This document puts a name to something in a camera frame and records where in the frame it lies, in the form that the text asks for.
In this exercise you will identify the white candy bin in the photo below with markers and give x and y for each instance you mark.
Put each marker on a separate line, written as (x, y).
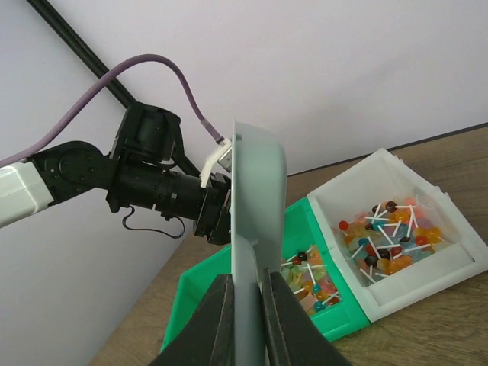
(395, 238)

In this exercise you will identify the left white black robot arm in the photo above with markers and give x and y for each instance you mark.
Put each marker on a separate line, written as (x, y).
(137, 172)

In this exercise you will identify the green candy bin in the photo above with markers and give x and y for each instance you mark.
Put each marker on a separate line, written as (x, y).
(339, 317)

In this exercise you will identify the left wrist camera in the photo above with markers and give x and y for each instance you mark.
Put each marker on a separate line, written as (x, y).
(222, 156)

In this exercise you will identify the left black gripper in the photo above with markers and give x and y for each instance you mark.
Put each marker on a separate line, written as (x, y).
(213, 221)

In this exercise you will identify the black frame post left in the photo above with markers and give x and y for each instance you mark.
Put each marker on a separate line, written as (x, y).
(80, 48)

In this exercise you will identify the light blue slotted scoop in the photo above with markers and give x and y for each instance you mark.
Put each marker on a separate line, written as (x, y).
(258, 189)

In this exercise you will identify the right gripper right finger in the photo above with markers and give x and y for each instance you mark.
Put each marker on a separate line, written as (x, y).
(291, 338)

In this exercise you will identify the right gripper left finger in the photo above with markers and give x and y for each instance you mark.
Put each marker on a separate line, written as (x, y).
(207, 339)

